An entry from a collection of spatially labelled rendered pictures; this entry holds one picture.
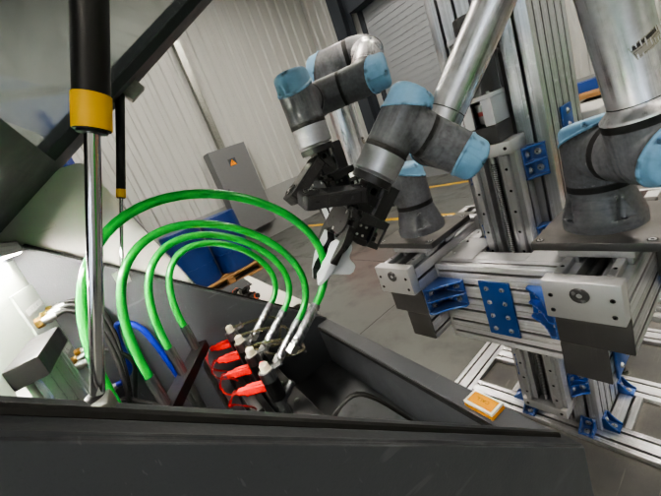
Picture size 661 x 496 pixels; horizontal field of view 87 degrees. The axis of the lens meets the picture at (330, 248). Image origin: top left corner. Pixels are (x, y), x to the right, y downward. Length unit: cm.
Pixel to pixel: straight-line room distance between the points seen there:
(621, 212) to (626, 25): 36
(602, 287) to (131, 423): 76
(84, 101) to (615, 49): 69
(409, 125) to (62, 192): 70
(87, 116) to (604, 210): 86
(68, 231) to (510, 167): 105
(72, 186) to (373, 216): 63
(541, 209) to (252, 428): 102
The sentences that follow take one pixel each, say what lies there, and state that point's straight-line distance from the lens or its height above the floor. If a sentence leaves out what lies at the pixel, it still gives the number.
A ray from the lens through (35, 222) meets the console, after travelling 91.
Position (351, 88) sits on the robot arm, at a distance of 82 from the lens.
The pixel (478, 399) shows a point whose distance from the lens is 64.
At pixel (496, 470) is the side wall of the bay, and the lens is 44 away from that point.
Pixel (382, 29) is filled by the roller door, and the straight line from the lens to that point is 815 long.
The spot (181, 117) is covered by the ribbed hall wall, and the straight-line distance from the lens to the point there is 758.
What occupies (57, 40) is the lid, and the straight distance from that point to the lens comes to 58.
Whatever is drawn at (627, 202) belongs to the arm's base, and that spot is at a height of 109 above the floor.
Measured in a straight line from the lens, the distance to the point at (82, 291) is 55.
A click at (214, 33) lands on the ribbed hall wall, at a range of 844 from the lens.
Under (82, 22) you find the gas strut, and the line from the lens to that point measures 24.
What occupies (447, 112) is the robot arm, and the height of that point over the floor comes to 138.
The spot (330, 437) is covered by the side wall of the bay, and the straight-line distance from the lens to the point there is 28.
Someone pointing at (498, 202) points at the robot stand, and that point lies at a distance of 113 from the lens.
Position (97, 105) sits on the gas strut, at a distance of 23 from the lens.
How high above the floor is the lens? 140
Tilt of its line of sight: 16 degrees down
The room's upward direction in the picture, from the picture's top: 21 degrees counter-clockwise
